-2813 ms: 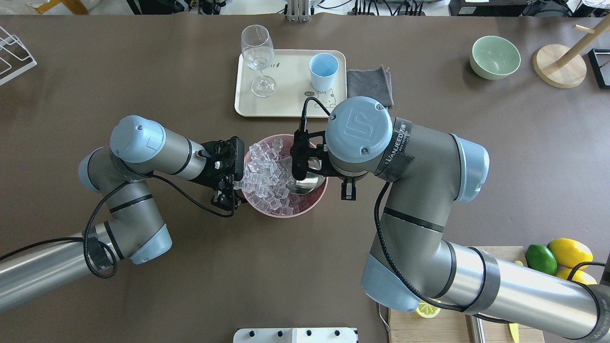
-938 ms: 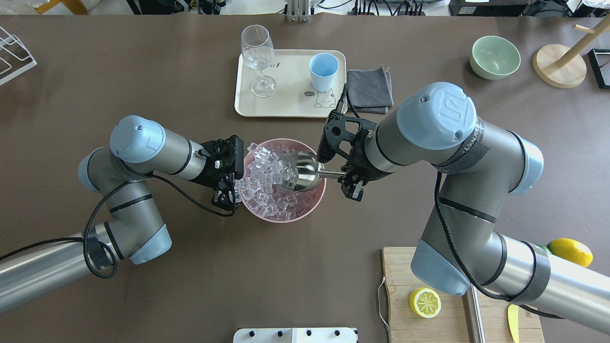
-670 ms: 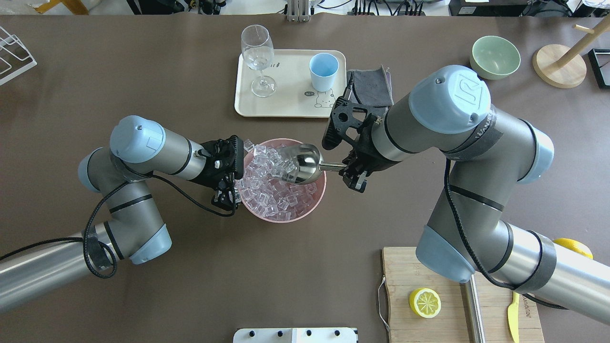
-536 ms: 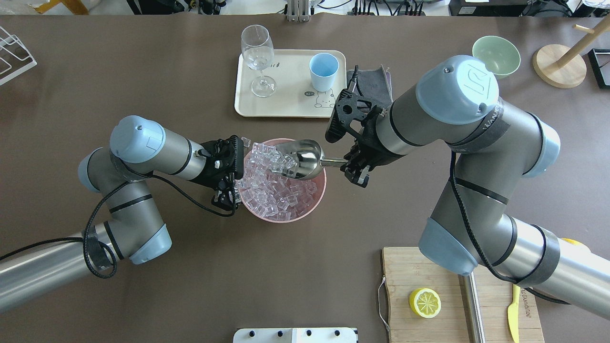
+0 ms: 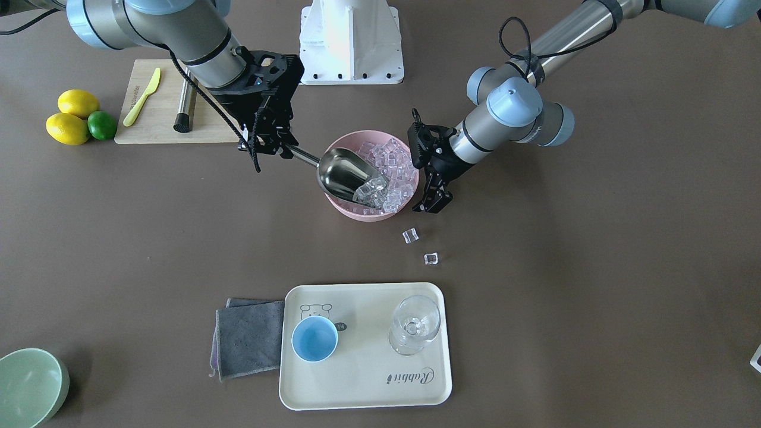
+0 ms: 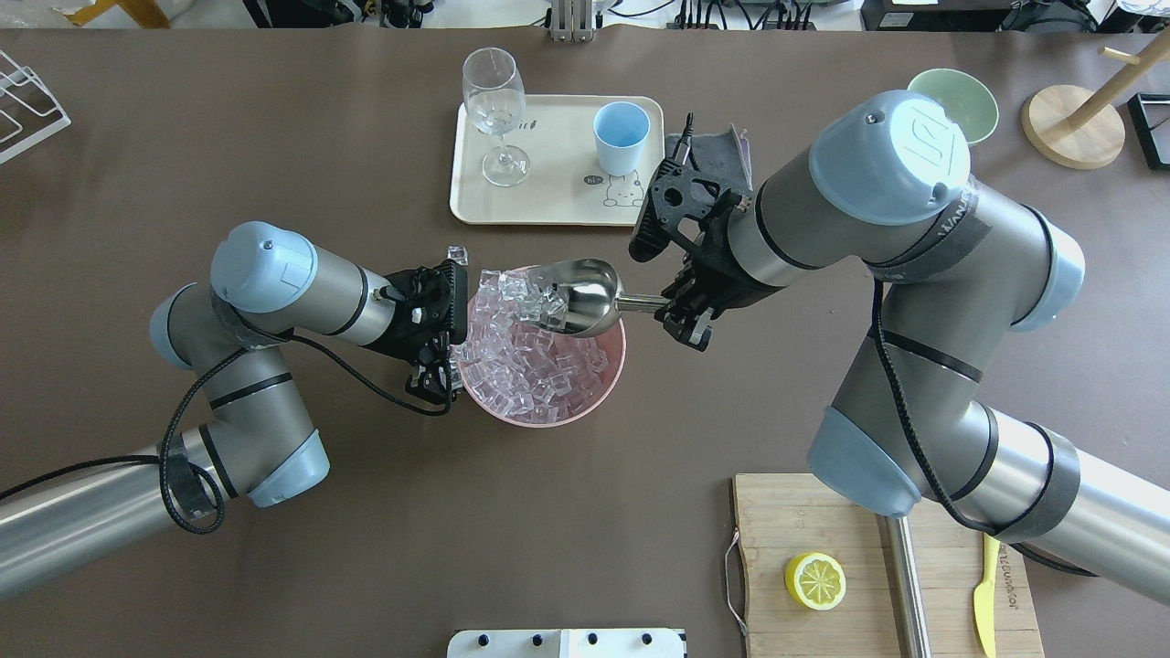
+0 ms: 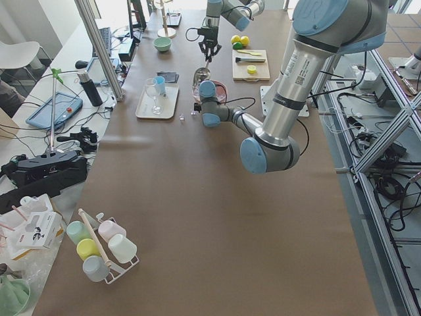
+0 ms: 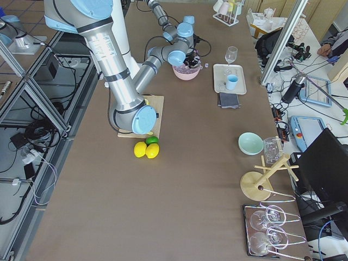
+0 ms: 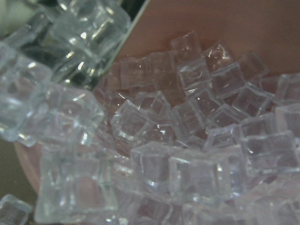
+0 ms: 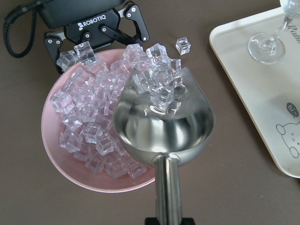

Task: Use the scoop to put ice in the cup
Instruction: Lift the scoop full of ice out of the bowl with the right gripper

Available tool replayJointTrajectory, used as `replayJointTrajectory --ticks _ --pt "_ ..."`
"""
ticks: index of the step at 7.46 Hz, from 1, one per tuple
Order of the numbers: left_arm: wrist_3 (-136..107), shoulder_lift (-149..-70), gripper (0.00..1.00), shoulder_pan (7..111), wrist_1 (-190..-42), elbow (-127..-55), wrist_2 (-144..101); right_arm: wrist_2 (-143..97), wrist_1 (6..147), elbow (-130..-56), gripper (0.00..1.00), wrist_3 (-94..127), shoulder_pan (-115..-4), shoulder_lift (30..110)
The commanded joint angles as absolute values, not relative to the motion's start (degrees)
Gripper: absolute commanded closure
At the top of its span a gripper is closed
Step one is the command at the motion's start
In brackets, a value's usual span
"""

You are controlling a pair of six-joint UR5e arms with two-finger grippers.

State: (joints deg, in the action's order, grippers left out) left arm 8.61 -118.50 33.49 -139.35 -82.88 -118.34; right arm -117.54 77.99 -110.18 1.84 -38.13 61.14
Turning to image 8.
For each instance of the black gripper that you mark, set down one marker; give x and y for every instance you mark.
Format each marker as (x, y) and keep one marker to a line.
(192, 62)

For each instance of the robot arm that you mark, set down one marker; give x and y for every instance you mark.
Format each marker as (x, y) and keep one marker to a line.
(185, 29)
(102, 25)

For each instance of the blue cup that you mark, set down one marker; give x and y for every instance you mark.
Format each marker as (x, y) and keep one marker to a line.
(231, 81)

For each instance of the white cup rack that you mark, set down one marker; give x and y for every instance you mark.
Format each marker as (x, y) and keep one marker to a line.
(231, 18)

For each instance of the pink cup on rack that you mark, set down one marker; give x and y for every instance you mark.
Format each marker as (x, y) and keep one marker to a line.
(221, 7)

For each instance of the pink bowl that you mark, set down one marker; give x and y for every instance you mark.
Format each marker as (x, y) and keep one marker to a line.
(184, 72)

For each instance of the cream serving tray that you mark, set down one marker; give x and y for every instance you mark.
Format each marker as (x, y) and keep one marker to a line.
(220, 79)

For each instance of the clear wine glass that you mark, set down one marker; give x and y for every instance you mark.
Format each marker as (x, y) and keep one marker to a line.
(230, 57)

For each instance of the grey folded cloth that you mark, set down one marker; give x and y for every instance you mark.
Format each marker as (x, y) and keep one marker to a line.
(227, 101)

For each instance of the bamboo cutting board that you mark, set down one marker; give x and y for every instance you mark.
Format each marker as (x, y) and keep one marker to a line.
(157, 103)

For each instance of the green lime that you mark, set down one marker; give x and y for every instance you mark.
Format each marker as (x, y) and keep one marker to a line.
(151, 140)

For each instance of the yellow lemon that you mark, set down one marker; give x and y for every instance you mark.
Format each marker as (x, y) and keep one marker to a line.
(152, 150)
(140, 149)

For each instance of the mint green bowl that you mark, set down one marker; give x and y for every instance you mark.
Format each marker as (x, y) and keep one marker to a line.
(250, 143)

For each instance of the black water bottle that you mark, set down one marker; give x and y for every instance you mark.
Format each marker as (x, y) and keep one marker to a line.
(295, 87)

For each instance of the glass mug on tree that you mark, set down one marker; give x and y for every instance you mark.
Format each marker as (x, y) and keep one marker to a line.
(272, 149)

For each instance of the blue teach pendant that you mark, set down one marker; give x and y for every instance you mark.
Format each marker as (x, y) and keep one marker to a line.
(305, 130)
(310, 93)

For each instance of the wooden mug tree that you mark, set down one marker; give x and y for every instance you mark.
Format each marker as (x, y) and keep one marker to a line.
(256, 186)

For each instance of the black monitor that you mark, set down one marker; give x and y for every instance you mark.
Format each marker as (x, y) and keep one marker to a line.
(324, 165)

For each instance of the black tray with glasses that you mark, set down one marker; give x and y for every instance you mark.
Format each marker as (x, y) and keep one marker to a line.
(265, 233)

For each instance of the aluminium frame post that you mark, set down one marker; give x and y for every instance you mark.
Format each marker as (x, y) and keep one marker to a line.
(282, 40)

